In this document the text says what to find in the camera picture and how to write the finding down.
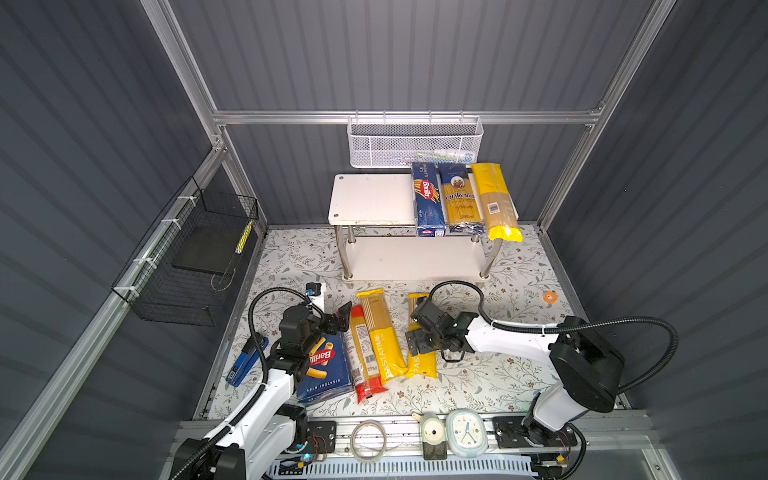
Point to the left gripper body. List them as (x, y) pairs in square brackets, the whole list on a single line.
[(314, 328)]

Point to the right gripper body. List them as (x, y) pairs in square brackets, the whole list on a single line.
[(423, 342)]

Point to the yellow Pastatime spaghetti bag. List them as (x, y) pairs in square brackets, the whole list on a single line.
[(382, 335), (422, 364)]

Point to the dark blue spaghetti bag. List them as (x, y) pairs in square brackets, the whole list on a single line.
[(463, 216)]

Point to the blue Barilla spaghetti box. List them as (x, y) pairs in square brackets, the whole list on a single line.
[(429, 217)]

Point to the yellow spaghetti bag with barcode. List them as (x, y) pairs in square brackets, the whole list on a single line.
[(496, 203)]

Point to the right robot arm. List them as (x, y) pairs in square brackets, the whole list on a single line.
[(588, 367)]

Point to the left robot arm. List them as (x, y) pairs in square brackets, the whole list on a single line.
[(266, 424)]

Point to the white two-tier shelf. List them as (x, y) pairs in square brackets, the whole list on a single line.
[(387, 201)]

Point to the red-ended spaghetti bag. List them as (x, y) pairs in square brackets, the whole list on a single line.
[(362, 360)]

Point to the blue Barilla rigatoni box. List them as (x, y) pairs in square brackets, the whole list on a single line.
[(329, 373)]

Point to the blue stapler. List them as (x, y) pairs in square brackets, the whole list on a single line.
[(247, 358)]

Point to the mint alarm clock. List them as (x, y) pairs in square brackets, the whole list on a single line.
[(466, 433)]

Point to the yellow marker pen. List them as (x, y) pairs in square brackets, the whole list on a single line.
[(244, 238)]

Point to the orange round token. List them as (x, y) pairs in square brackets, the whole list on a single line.
[(550, 297)]

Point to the pens in white basket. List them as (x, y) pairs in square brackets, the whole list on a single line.
[(449, 155)]

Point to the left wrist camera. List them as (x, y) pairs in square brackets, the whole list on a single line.
[(315, 291)]

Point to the black wire basket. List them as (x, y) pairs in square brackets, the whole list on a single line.
[(187, 273)]

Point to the white wire mesh basket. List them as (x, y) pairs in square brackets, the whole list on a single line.
[(392, 142)]

